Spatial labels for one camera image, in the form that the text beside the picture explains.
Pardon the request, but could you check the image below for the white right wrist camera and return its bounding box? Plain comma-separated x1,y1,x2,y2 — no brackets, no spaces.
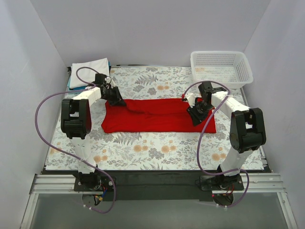
181,93,196,107

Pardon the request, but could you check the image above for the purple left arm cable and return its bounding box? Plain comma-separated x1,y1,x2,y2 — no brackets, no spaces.
35,67,117,214

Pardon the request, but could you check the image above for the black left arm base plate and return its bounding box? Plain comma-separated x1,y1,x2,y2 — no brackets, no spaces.
73,176,116,191

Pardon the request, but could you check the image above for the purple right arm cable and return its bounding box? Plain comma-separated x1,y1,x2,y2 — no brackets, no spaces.
181,81,250,208

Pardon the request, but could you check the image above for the white plastic basket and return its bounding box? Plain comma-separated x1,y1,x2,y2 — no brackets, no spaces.
190,51,254,89

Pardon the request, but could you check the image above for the teal folded t shirt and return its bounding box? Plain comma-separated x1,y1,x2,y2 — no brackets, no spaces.
67,61,112,91

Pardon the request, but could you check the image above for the red t shirt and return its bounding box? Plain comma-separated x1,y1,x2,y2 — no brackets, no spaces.
101,98,206,134

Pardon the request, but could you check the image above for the floral patterned tablecloth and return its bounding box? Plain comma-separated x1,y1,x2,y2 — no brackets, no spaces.
45,66,265,171

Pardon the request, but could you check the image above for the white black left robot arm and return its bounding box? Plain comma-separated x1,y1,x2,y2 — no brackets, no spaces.
61,73,126,174

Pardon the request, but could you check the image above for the white folded t shirt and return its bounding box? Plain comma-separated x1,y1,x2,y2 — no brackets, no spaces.
70,58,111,89

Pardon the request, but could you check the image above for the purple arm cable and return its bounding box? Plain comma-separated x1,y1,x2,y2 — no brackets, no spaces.
35,67,117,214
181,81,250,208

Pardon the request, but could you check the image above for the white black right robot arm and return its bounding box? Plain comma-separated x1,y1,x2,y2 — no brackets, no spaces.
181,81,266,190

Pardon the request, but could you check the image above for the aluminium front rail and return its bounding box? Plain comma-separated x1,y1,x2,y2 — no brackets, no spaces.
30,173,286,194

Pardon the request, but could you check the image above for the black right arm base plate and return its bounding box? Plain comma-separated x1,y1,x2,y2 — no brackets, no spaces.
199,174,244,191

